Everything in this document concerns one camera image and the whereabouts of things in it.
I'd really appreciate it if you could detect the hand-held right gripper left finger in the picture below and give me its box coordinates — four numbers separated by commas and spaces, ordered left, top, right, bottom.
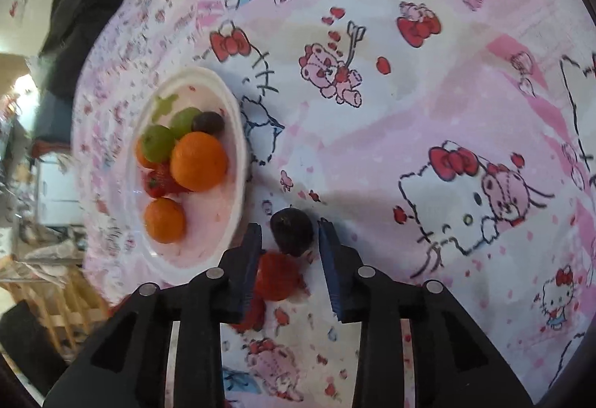
44, 223, 264, 408

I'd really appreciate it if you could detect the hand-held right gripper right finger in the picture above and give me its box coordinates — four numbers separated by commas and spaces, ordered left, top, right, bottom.
318, 218, 535, 408

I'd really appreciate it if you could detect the red strawberry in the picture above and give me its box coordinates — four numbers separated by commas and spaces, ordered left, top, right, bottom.
255, 251, 306, 302
143, 163, 191, 200

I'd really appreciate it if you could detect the dark purple grape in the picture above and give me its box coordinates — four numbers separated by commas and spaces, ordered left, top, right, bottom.
191, 111, 225, 134
269, 208, 314, 258

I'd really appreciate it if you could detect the pink strawberry print plate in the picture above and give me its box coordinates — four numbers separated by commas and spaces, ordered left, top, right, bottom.
126, 66, 248, 284

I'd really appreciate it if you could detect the small mandarin orange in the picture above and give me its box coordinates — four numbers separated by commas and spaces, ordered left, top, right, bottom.
143, 198, 187, 245
135, 136, 157, 170

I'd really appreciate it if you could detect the large orange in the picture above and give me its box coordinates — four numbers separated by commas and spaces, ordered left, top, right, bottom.
170, 132, 229, 193

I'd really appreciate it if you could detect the green lime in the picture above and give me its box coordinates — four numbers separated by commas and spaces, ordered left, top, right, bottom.
141, 125, 177, 161

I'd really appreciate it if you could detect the green grape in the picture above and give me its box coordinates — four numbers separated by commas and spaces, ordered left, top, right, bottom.
170, 107, 204, 139

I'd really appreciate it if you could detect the pink cartoon printed blanket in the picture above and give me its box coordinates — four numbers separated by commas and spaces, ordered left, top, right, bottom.
70, 0, 596, 408

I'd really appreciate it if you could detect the wooden chair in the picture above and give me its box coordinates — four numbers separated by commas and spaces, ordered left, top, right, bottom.
0, 267, 113, 358

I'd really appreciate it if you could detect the white low cabinet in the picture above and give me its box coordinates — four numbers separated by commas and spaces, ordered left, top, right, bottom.
38, 156, 85, 225

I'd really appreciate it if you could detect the blue sofa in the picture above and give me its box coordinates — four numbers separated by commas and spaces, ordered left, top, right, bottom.
32, 90, 81, 155

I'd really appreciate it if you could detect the black jacket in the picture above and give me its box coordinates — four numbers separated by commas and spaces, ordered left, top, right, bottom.
38, 0, 130, 98

